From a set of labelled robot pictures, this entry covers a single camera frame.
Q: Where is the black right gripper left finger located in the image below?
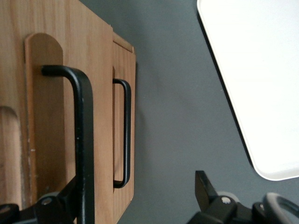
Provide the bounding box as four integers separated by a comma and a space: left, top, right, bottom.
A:
0, 176, 79, 224

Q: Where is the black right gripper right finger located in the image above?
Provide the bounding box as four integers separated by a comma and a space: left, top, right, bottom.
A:
186, 170, 256, 224

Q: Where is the long black drawer handle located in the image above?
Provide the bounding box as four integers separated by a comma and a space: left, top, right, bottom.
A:
41, 65, 95, 224

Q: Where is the wooden drawer front panel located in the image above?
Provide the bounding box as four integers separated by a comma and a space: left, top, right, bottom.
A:
112, 43, 137, 224

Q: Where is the light wooden drawer cabinet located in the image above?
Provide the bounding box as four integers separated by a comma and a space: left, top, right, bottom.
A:
113, 32, 134, 54

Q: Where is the cream rectangular plastic tray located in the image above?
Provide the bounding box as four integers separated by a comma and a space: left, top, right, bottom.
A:
196, 0, 299, 182

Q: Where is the short black drawer handle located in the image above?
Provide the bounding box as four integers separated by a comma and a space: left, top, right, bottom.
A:
112, 78, 132, 189

